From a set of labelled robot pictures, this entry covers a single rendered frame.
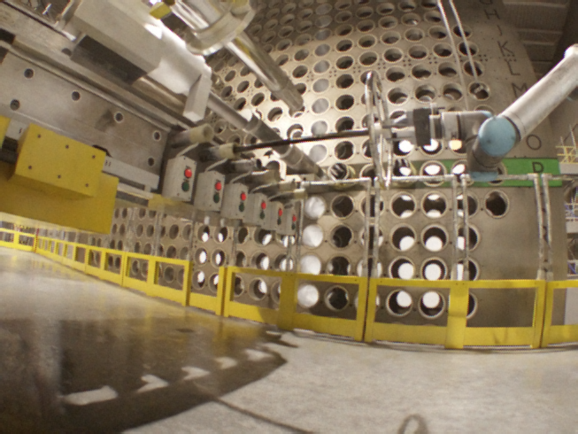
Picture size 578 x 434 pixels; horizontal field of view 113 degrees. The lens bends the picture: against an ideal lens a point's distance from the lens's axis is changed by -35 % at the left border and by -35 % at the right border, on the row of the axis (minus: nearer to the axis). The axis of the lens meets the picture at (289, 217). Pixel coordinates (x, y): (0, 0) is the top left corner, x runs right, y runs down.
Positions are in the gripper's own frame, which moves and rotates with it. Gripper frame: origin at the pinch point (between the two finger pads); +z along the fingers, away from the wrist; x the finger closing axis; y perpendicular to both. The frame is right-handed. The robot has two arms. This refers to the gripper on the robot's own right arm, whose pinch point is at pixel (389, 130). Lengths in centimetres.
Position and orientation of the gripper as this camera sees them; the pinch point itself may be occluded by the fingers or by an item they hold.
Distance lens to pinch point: 96.4
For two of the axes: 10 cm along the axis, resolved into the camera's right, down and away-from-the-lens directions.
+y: -1.9, 9.1, -3.8
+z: -8.9, 0.1, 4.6
